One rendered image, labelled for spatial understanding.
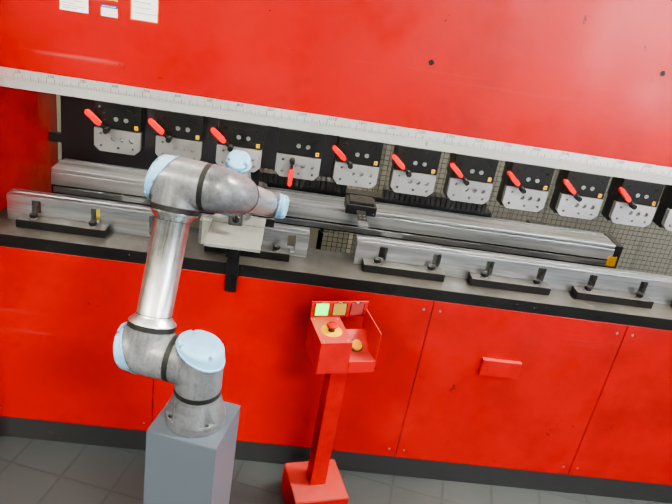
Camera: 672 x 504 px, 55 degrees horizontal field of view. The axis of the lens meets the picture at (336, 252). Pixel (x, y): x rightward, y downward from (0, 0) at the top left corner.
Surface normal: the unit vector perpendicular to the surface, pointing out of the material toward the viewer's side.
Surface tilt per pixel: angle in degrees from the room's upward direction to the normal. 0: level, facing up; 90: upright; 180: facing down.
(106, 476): 0
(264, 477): 0
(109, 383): 90
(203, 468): 90
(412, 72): 90
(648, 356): 90
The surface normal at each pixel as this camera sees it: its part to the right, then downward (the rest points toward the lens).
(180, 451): -0.20, 0.39
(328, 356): 0.27, 0.44
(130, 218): 0.03, 0.43
